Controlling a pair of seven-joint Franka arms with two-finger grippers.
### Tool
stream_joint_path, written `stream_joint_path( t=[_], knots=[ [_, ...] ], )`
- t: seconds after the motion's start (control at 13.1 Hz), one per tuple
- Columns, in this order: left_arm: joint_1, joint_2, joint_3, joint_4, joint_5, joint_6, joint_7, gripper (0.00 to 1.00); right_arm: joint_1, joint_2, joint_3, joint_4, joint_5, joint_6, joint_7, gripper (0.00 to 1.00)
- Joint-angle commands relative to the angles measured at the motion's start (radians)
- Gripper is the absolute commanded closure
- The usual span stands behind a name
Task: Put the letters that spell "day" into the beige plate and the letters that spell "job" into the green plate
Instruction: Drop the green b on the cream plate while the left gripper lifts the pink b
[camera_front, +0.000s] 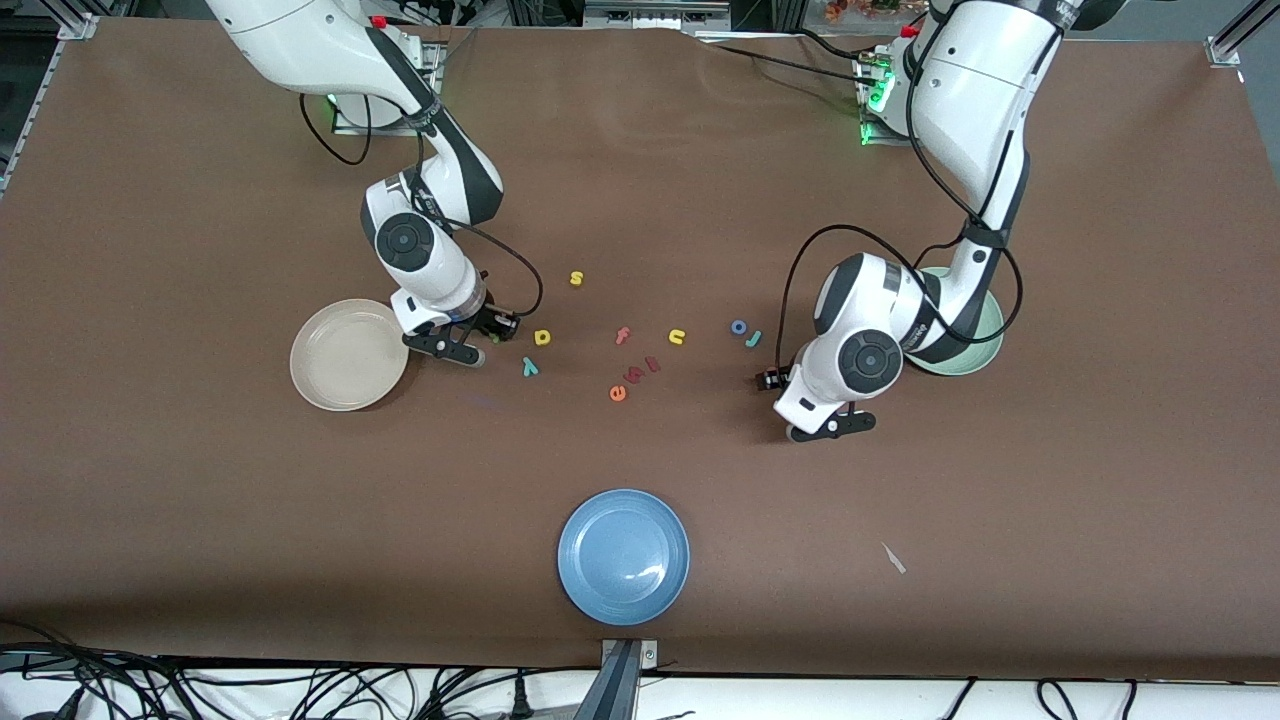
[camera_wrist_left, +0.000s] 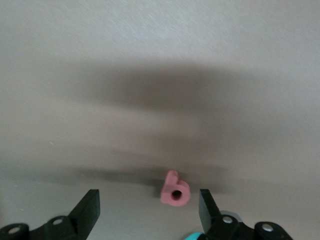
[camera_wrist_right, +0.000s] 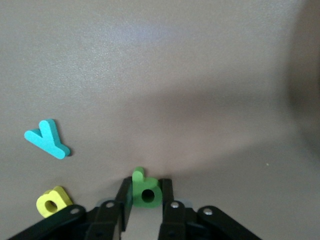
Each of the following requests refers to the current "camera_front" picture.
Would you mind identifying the beige brown plate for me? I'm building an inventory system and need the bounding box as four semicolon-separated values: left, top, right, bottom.
289;298;411;413

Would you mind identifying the brown table cover sheet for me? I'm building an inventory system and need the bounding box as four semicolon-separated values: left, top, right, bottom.
0;18;1280;683

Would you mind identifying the pale green plate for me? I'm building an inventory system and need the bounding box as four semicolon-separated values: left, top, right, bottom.
905;266;1005;377

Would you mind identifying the blue plate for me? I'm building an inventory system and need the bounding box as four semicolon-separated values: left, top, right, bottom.
557;488;691;627

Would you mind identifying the black metal rack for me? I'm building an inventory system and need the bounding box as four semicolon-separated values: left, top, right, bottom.
505;0;809;33

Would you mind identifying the gray power strip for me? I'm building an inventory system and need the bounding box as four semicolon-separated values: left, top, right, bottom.
583;0;733;29

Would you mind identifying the orange decoration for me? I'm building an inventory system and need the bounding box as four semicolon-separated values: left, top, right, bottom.
825;0;926;23

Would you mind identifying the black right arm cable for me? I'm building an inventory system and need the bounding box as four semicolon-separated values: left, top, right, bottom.
300;95;545;321

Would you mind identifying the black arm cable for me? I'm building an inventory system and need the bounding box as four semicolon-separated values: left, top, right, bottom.
300;95;545;321
778;0;1027;377

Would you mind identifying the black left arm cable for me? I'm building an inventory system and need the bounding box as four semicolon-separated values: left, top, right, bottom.
778;0;1027;377

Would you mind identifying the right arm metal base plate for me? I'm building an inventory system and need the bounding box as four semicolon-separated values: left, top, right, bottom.
330;40;446;137

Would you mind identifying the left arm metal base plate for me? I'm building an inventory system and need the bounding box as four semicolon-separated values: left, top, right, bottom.
855;50;916;149

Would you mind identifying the black base cable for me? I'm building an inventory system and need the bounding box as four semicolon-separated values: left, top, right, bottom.
700;38;891;89
793;26;883;63

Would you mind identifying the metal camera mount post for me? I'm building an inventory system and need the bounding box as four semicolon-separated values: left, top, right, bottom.
575;638;659;720

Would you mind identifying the aluminium frame profile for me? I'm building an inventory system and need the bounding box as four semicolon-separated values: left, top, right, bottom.
0;12;101;196
1205;0;1280;69

